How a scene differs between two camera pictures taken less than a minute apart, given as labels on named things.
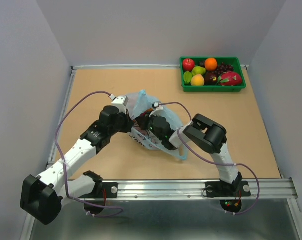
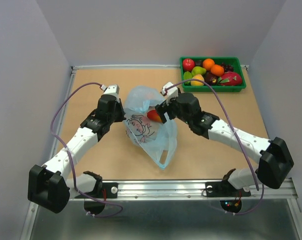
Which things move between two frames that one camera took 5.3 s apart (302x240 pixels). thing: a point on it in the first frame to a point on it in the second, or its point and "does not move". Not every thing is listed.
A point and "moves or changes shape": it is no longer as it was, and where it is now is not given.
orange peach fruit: (197, 80) does not move
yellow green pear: (198, 70) does not move
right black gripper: (143, 120) to (173, 100)
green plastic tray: (237, 68) does not move
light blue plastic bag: (140, 104) moves or changes shape
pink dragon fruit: (229, 78) does not move
